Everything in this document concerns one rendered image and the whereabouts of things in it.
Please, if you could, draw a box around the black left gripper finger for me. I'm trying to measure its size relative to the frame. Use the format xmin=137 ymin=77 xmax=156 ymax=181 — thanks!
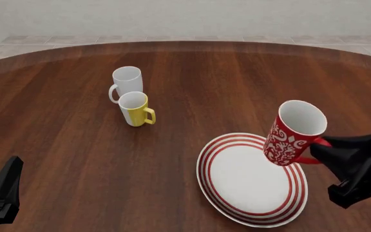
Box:
xmin=0 ymin=155 xmax=24 ymax=205

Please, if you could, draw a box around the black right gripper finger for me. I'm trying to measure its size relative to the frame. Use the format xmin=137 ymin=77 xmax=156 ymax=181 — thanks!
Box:
xmin=310 ymin=144 xmax=370 ymax=182
xmin=320 ymin=130 xmax=371 ymax=151

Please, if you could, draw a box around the red mug with white pattern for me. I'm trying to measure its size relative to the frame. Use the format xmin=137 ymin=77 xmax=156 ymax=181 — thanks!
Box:
xmin=262 ymin=99 xmax=333 ymax=167

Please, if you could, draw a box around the white plate with red rings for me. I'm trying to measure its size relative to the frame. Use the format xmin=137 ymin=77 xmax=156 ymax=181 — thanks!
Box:
xmin=196 ymin=131 xmax=309 ymax=228

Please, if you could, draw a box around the yellow and white mug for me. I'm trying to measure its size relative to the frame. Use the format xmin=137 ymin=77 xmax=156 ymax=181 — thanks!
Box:
xmin=118 ymin=91 xmax=157 ymax=128

